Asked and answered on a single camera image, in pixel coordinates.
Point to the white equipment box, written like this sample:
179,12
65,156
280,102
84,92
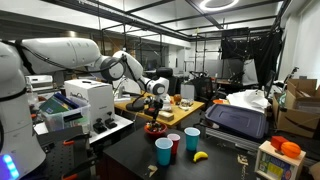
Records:
99,96

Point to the orange toy basketball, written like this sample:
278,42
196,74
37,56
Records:
291,149

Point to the blue plastic cup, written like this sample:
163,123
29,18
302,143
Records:
163,147
192,137

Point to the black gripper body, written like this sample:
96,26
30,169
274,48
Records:
157,104

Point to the tan cardboard box small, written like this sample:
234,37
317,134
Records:
165,115

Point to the wooden desk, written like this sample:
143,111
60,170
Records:
179,114

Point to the red bowl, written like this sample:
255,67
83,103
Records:
156,134

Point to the brown toy football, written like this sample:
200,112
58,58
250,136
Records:
177,98

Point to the colourful small toys in bowl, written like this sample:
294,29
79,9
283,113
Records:
154,127

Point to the white plush chicken toy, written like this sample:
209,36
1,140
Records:
166,103

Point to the wooden toy crate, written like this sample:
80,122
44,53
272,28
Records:
273,165

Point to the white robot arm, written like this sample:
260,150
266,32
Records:
20,150

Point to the large cardboard box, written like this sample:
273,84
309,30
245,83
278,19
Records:
297,111

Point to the red toy block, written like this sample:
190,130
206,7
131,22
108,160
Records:
277,141

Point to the black wrist rest pad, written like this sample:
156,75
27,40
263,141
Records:
136,106

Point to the blue plastic bin lid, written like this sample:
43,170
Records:
241,120

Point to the yellow toy banana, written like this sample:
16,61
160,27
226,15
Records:
200,155

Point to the white computer monitor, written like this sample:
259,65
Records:
125,88

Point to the black office chair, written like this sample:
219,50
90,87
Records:
167,73

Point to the clear plastic storage bin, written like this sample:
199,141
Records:
58,116

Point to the red plastic cup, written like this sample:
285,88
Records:
175,138

